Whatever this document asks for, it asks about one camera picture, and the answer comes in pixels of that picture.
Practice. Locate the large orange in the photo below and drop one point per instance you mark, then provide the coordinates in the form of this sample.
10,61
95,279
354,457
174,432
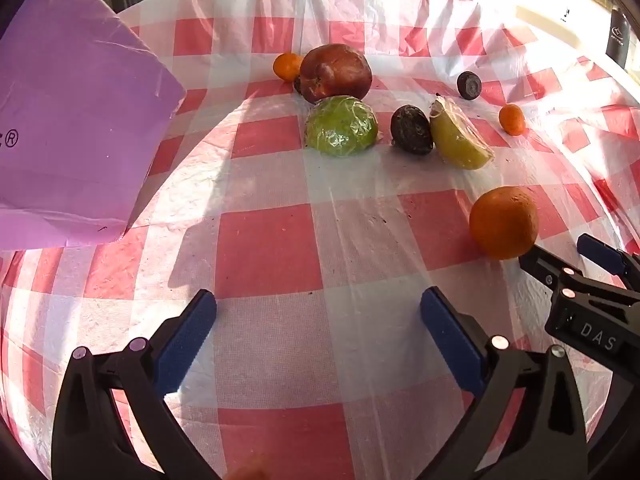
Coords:
504,222

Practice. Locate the dark water chestnut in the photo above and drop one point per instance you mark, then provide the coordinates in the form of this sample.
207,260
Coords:
469,85

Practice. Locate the red white checkered tablecloth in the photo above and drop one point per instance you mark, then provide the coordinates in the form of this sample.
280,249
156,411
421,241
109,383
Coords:
300,240

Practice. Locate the yellow-green fruit wedge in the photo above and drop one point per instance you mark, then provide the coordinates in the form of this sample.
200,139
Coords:
459,136

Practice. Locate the dark red apple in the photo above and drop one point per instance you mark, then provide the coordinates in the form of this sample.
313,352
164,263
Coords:
336,72

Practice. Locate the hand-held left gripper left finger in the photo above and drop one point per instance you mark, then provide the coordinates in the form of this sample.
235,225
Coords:
187,340

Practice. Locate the green plastic-wrapped fruit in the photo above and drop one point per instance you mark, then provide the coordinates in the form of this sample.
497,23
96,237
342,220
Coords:
341,126

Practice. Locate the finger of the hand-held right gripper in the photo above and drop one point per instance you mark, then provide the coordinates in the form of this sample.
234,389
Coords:
597,252
550,267

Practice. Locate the small tangerine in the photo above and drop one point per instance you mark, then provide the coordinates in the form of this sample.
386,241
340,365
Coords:
512,119
286,66

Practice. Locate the dark wrinkled passion fruit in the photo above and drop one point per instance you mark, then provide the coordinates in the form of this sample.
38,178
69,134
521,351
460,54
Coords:
411,130

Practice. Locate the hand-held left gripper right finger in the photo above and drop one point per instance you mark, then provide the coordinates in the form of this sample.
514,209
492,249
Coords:
450,340

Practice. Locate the black printed object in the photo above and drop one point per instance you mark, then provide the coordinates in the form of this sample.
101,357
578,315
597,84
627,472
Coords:
619,35

